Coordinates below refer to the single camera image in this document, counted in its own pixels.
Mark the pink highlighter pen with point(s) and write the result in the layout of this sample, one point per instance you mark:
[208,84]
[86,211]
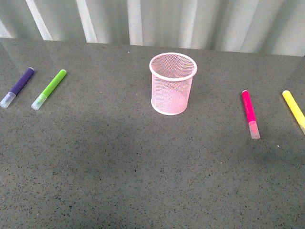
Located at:
[250,115]

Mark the purple highlighter pen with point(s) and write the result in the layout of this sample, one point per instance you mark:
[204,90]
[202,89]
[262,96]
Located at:
[18,86]

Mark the pink mesh pen cup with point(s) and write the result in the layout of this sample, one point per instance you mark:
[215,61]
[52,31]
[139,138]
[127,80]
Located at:
[172,76]

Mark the green highlighter pen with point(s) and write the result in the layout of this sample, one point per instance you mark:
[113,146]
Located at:
[48,90]

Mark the yellow highlighter pen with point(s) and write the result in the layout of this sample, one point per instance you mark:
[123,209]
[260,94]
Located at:
[296,111]

